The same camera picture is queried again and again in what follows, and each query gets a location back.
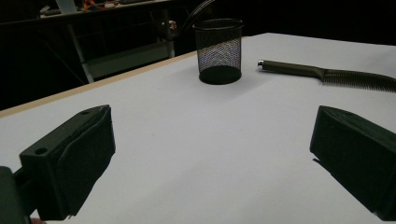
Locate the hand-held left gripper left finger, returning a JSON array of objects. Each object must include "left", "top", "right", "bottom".
[{"left": 19, "top": 104, "right": 117, "bottom": 221}]

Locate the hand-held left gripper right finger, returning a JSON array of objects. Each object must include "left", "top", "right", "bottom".
[{"left": 309, "top": 105, "right": 396, "bottom": 222}]

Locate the dark olive comb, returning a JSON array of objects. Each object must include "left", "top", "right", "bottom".
[{"left": 257, "top": 59, "right": 396, "bottom": 93}]

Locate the black mesh pen holder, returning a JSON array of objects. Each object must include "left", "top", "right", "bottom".
[{"left": 191, "top": 18, "right": 245, "bottom": 86}]

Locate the white metal stand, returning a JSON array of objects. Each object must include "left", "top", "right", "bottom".
[{"left": 55, "top": 0, "right": 176, "bottom": 84}]

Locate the dark cluttered desk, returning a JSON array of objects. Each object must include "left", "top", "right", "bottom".
[{"left": 0, "top": 0, "right": 176, "bottom": 30}]

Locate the orange item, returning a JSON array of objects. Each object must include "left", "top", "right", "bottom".
[{"left": 82, "top": 0, "right": 120, "bottom": 10}]

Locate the black cable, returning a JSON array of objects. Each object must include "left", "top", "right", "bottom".
[{"left": 181, "top": 0, "right": 217, "bottom": 34}]

